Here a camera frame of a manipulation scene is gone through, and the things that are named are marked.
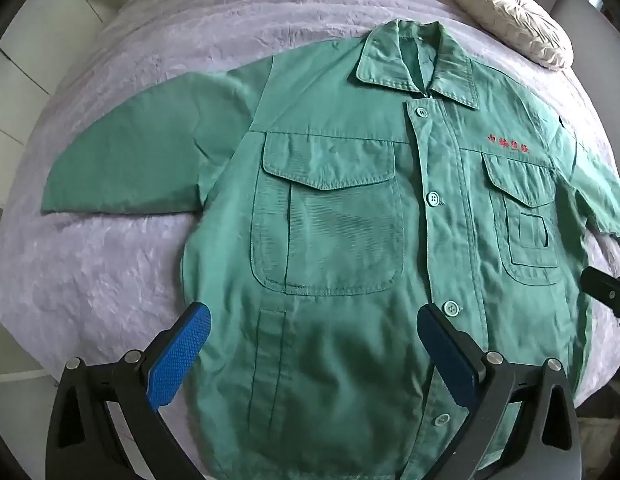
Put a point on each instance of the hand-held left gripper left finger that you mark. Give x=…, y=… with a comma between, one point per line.
x=182, y=351

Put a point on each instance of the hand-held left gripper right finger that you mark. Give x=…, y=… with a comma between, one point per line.
x=447, y=355

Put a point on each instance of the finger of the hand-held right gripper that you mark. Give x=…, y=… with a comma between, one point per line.
x=607, y=292

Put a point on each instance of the green work shirt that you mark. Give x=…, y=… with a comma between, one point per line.
x=340, y=240

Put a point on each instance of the lavender bed sheet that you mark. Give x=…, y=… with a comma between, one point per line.
x=129, y=270

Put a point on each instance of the cream pleated pillow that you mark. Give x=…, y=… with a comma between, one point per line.
x=515, y=22

